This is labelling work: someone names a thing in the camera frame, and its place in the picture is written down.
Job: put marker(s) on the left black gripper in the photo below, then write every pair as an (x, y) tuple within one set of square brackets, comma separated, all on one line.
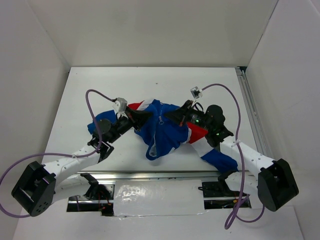
[(138, 118)]

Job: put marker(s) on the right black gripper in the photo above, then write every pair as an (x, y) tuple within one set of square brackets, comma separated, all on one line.
[(182, 114)]

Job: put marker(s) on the red white blue jacket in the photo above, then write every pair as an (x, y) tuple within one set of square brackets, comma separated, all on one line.
[(162, 136)]

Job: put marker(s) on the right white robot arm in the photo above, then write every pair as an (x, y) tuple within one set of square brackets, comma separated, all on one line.
[(272, 181)]

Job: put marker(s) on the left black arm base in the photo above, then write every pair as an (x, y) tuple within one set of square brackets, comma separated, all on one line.
[(98, 198)]

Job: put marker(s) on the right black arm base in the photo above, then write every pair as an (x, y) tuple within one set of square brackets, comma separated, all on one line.
[(217, 195)]

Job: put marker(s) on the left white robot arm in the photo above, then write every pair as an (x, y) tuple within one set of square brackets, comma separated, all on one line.
[(40, 185)]

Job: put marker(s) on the white taped cover panel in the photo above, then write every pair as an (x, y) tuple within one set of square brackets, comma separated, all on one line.
[(158, 198)]

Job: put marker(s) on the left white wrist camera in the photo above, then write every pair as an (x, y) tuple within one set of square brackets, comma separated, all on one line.
[(120, 106)]

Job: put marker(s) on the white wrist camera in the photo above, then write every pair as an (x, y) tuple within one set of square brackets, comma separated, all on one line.
[(196, 93), (120, 106)]

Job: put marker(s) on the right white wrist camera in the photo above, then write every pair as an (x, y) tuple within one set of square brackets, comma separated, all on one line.
[(196, 93)]

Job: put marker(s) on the aluminium front rail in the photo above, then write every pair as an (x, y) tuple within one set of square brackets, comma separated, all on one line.
[(151, 175)]

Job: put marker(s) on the aluminium rail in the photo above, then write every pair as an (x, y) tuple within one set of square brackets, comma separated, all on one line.
[(259, 135), (151, 175)]

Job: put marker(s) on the aluminium right side rail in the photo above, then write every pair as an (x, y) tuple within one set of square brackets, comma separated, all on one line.
[(259, 135)]

